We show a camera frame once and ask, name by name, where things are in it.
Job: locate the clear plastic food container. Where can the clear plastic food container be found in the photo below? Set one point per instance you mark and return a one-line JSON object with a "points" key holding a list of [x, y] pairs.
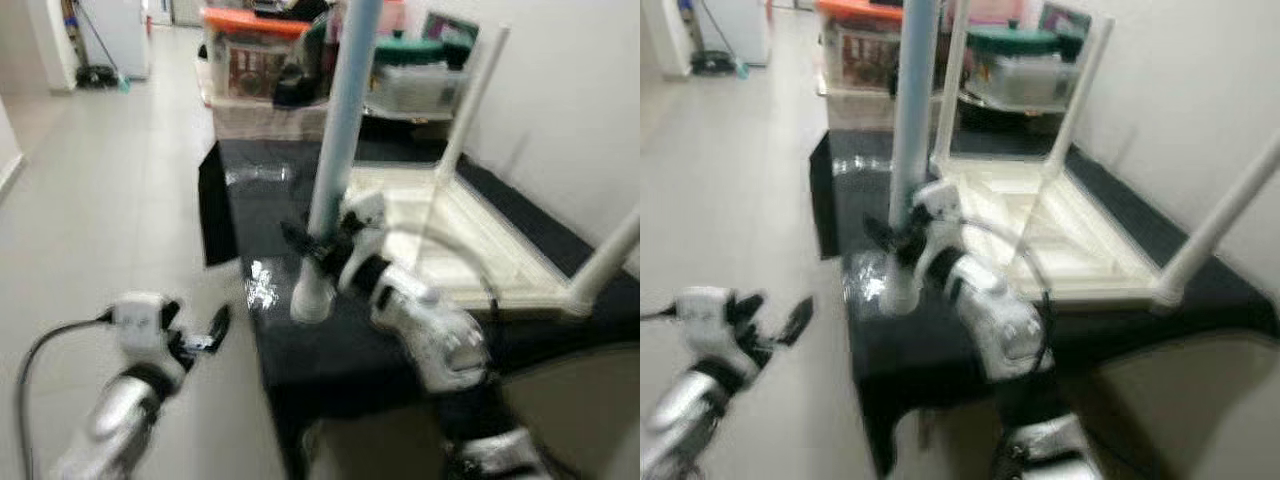
{"points": [[415, 90], [1015, 80]]}

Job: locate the patterned cloth covered bench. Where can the patterned cloth covered bench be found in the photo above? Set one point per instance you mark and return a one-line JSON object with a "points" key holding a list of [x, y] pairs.
{"points": [[860, 105], [265, 120]]}

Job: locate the crumpled clear tape piece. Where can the crumpled clear tape piece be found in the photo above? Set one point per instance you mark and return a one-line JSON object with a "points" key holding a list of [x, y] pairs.
{"points": [[860, 165], [255, 172]]}

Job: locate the green round pot lid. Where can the green round pot lid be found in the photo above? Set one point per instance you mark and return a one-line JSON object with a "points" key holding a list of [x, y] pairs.
{"points": [[1010, 42], [410, 50]]}

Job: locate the white plastic table top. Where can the white plastic table top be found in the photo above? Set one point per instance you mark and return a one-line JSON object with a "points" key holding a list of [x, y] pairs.
{"points": [[1060, 230], [480, 240]]}

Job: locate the clear bin with orange lid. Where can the clear bin with orange lid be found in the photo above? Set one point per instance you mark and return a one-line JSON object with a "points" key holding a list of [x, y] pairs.
{"points": [[860, 15], [250, 25]]}

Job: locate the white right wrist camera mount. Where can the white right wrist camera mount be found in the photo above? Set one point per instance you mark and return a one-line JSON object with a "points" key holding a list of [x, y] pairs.
{"points": [[940, 205], [362, 215]]}

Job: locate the brown printed carton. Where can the brown printed carton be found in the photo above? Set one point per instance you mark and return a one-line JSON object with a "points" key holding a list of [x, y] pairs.
{"points": [[860, 55]]}

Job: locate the black tablecloth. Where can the black tablecloth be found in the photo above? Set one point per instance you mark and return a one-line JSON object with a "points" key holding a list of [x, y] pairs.
{"points": [[950, 340], [350, 340]]}

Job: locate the shiny black plastic bag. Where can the shiny black plastic bag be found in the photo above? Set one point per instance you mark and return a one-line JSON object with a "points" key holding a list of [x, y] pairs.
{"points": [[300, 75]]}

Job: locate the white plastic table leg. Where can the white plastic table leg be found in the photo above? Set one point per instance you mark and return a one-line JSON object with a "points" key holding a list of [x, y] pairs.
{"points": [[345, 130], [470, 100], [950, 80], [915, 130], [1080, 100], [605, 270], [1220, 230]]}

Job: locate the dark green tray with label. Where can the dark green tray with label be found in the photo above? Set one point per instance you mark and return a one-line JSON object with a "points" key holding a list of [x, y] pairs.
{"points": [[1065, 20], [448, 30]]}

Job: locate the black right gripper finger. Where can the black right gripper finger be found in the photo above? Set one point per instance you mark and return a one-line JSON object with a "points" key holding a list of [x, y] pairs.
{"points": [[300, 240], [880, 232]]}

